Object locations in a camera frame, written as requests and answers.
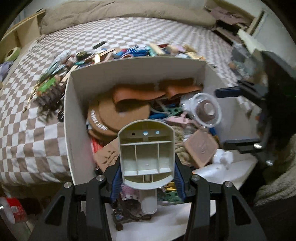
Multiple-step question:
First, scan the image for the crochet pink purple coaster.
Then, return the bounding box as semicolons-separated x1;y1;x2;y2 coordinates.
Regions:
112;184;152;231

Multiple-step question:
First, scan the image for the cream plastic organizer piece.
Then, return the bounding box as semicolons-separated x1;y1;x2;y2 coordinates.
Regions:
118;120;175;215

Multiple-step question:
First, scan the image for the white flat box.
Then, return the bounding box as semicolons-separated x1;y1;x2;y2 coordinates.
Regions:
237;29;266;54

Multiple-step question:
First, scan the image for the brown tape roll in bag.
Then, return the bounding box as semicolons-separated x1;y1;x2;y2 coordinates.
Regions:
180;92;222;128

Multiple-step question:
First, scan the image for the white plastic figure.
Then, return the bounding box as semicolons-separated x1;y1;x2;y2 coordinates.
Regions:
212;149;234;170

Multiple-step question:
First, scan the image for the square pink-brown coaster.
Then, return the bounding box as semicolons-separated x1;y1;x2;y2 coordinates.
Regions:
184;130;219;168

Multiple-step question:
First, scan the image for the checkered bed blanket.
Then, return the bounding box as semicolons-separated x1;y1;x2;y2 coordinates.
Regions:
0;17;255;186

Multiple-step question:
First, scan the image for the brown leather pouch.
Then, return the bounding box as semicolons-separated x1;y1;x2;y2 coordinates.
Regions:
112;78;204;105

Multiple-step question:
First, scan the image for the green plush toy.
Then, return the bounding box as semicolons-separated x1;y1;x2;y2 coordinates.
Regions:
4;47;21;62

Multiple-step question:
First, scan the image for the white storage box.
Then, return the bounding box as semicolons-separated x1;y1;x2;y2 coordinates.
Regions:
63;57;265;240

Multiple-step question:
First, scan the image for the pink plastic piece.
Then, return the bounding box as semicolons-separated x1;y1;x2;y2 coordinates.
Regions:
164;112;198;128

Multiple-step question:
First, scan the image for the black marker pen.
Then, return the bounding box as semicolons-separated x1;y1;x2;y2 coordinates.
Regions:
92;41;106;50

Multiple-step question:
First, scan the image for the black hair claw clip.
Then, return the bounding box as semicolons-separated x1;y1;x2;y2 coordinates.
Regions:
33;84;65;115

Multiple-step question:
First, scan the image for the red box on floor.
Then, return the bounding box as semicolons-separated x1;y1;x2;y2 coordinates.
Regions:
6;198;28;224

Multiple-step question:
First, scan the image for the wooden headboard shelf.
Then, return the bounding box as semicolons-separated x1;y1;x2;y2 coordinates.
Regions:
1;9;46;63

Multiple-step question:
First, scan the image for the large round cork coaster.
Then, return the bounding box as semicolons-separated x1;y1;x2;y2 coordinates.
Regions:
96;98;150;132

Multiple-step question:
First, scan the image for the clear plastic container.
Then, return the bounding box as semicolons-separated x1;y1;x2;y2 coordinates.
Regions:
229;42;263;83

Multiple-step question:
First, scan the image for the square wooden carved coaster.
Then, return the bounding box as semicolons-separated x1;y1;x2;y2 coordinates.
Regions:
94;138;119;173

